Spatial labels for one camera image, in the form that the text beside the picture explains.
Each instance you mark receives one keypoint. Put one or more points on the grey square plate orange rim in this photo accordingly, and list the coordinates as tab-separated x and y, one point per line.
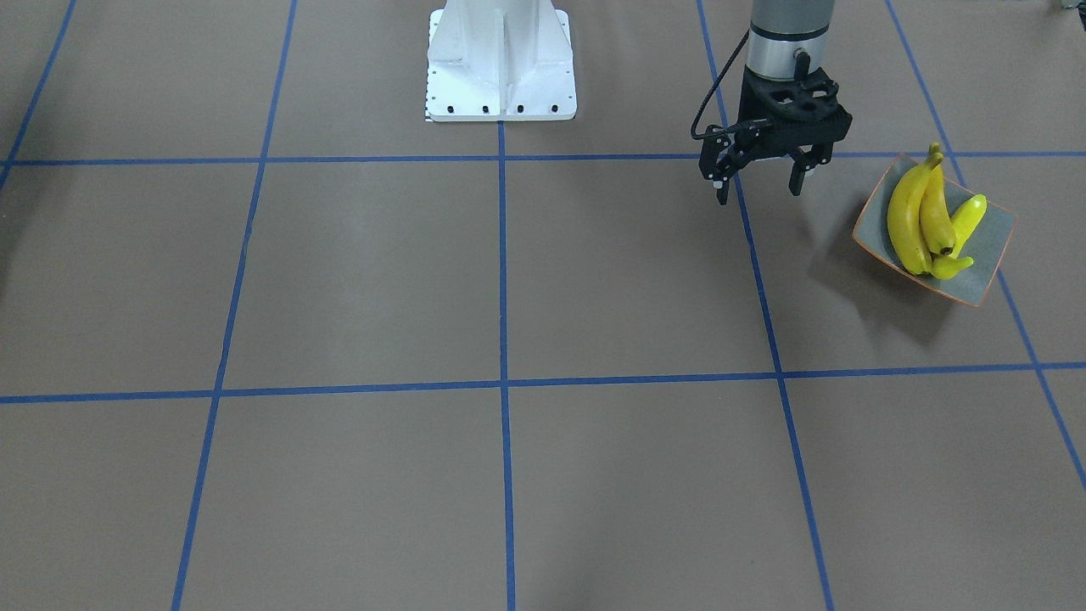
986	245

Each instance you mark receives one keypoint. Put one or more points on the plain yellow banana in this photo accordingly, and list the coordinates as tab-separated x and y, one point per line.
965	221

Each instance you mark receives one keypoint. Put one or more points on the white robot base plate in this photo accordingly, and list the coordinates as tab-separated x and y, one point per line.
500	61

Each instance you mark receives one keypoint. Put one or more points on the yellow banana with brown tip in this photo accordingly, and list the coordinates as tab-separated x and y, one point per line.
936	226

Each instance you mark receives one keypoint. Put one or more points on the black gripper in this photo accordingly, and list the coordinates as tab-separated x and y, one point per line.
750	105

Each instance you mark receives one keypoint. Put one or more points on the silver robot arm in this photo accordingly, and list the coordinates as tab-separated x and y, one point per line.
785	40

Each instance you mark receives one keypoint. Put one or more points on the brown paper table cover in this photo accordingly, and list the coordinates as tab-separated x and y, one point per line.
272	341

